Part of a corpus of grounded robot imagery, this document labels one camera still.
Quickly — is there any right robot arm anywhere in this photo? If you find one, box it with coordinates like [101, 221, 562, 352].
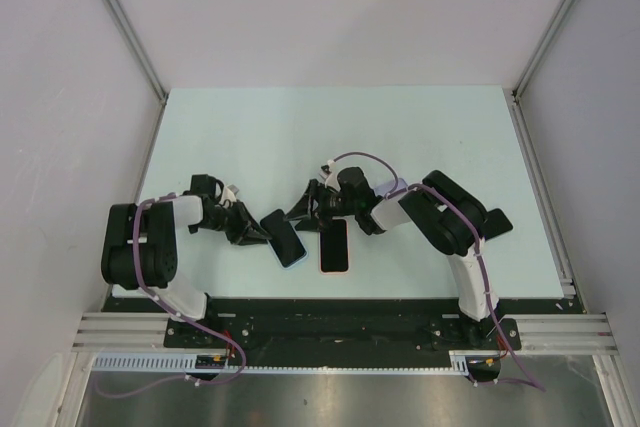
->
[285, 165, 513, 348]

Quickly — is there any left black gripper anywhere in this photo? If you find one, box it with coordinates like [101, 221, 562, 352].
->
[192, 200, 272, 246]

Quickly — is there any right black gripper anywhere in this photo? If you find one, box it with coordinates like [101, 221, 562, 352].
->
[283, 179, 358, 233]

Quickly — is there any right side aluminium rail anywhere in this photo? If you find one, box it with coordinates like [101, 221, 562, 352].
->
[503, 89, 580, 298]

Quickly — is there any aluminium rail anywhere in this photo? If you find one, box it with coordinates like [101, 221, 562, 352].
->
[503, 89, 580, 298]
[72, 313, 617, 355]

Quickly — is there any purple phone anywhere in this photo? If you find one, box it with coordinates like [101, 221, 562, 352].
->
[319, 219, 349, 273]

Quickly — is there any black phone right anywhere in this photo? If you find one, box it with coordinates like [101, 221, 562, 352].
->
[483, 208, 514, 241]

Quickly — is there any right corner aluminium post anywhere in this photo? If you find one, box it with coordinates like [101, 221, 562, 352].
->
[512, 0, 578, 100]

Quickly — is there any lavender phone case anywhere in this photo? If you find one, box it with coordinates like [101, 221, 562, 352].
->
[373, 178, 407, 197]

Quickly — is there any left corner aluminium post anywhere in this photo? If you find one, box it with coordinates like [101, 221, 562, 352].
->
[102, 0, 168, 107]

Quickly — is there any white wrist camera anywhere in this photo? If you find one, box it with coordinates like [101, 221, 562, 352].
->
[219, 184, 239, 206]
[320, 159, 340, 191]

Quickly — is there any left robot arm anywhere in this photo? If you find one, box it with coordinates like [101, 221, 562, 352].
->
[101, 174, 271, 347]

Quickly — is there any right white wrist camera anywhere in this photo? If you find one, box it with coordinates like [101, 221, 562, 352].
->
[320, 159, 340, 191]

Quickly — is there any corner aluminium post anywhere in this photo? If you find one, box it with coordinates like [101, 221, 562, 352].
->
[512, 0, 578, 100]
[102, 0, 168, 107]

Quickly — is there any white slotted cable duct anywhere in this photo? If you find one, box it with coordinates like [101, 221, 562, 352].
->
[92, 352, 468, 376]

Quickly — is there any aluminium front rail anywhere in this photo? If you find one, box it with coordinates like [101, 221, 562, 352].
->
[72, 313, 617, 355]

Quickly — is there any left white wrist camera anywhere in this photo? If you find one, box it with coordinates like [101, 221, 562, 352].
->
[219, 184, 239, 206]

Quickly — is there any pink phone case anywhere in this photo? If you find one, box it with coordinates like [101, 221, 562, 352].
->
[318, 218, 351, 276]

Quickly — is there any light blue phone case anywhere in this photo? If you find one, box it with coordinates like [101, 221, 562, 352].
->
[270, 243, 308, 269]

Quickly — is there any blue phone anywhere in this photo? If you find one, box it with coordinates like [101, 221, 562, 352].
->
[260, 209, 307, 269]

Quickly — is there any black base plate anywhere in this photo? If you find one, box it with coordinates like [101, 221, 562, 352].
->
[102, 296, 584, 356]

